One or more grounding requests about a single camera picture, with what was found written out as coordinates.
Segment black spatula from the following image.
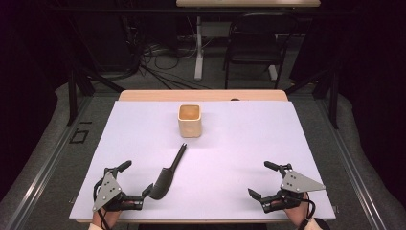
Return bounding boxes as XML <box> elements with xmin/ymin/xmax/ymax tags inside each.
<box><xmin>148</xmin><ymin>142</ymin><xmax>189</xmax><ymax>201</ymax></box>

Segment black metal stand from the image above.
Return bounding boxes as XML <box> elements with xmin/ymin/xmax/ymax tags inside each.
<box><xmin>65</xmin><ymin>12</ymin><xmax>126</xmax><ymax>127</ymax></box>
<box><xmin>284</xmin><ymin>61</ymin><xmax>340</xmax><ymax>130</ymax></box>

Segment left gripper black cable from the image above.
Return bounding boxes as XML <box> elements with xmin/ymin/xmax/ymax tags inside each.
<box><xmin>92</xmin><ymin>180</ymin><xmax>111</xmax><ymax>230</ymax></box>

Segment white table mat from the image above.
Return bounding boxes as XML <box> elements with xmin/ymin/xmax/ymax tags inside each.
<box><xmin>68</xmin><ymin>100</ymin><xmax>337</xmax><ymax>221</ymax></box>

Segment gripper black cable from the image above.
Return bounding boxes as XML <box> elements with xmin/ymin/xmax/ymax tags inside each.
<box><xmin>92</xmin><ymin>180</ymin><xmax>111</xmax><ymax>230</ymax></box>
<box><xmin>296</xmin><ymin>195</ymin><xmax>318</xmax><ymax>230</ymax></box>

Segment white-legged wooden desk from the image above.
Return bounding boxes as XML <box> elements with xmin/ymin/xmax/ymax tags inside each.
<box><xmin>175</xmin><ymin>0</ymin><xmax>322</xmax><ymax>81</ymax></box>

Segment black folding chair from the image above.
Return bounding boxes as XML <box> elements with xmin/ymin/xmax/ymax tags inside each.
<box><xmin>223</xmin><ymin>12</ymin><xmax>300</xmax><ymax>90</ymax></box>

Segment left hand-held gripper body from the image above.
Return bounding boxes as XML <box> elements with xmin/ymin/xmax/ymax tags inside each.
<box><xmin>92</xmin><ymin>167</ymin><xmax>146</xmax><ymax>213</ymax></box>

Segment aluminium floor rail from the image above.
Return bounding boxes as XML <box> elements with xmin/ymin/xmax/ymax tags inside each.
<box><xmin>314</xmin><ymin>95</ymin><xmax>390</xmax><ymax>230</ymax></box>
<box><xmin>4</xmin><ymin>95</ymin><xmax>94</xmax><ymax>230</ymax></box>

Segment person's left hand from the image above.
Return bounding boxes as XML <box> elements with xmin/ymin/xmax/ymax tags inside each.
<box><xmin>92</xmin><ymin>207</ymin><xmax>123</xmax><ymax>226</ymax></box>

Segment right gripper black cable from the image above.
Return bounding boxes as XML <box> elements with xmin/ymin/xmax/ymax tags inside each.
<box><xmin>296</xmin><ymin>195</ymin><xmax>318</xmax><ymax>230</ymax></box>

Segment square wooden utensil holder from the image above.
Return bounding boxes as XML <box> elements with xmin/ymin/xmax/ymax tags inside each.
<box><xmin>177</xmin><ymin>103</ymin><xmax>203</xmax><ymax>139</ymax></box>

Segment bundle of floor cables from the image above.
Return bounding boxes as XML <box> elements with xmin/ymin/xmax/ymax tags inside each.
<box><xmin>125</xmin><ymin>37</ymin><xmax>213</xmax><ymax>91</ymax></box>

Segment person's right hand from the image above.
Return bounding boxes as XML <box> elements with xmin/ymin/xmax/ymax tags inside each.
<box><xmin>282</xmin><ymin>193</ymin><xmax>315</xmax><ymax>230</ymax></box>

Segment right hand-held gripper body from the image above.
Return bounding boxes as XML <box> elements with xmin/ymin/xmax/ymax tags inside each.
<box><xmin>259</xmin><ymin>162</ymin><xmax>327</xmax><ymax>215</ymax></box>

